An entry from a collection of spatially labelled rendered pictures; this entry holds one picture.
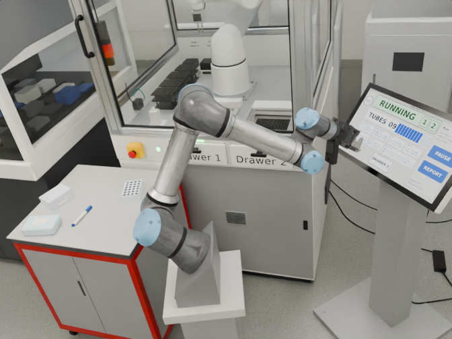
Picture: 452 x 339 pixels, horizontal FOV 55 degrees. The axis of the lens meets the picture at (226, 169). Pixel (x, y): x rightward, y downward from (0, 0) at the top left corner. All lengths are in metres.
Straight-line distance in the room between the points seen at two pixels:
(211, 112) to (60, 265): 1.14
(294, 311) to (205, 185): 0.83
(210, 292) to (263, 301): 1.04
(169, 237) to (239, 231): 0.98
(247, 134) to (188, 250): 0.43
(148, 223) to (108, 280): 0.67
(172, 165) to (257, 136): 0.32
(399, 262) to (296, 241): 0.54
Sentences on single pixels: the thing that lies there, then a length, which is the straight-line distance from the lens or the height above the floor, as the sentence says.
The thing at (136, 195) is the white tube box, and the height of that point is 0.79.
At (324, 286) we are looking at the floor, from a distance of 2.58.
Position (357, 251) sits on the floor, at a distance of 2.78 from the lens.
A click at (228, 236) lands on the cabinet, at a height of 0.33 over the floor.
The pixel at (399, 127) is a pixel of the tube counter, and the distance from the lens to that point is 1.74.
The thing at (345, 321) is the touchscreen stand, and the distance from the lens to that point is 2.40.
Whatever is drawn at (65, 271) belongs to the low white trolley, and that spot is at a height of 0.58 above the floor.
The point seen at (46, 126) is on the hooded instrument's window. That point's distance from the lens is 2.47.
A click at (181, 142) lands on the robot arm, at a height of 1.25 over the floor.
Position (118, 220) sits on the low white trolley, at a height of 0.76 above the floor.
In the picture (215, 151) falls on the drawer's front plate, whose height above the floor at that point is 0.90.
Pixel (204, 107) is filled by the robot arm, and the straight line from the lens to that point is 1.30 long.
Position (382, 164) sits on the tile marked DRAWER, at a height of 1.00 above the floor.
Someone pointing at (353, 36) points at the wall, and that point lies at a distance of 5.07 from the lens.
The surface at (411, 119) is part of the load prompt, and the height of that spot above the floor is 1.15.
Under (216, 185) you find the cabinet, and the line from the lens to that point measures 2.20.
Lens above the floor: 1.97
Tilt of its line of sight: 34 degrees down
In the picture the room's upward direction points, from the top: 9 degrees counter-clockwise
